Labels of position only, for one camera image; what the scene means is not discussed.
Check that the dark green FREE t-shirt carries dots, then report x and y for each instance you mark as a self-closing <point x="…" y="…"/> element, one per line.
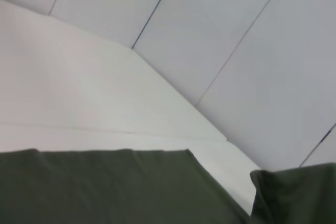
<point x="105" y="190"/>

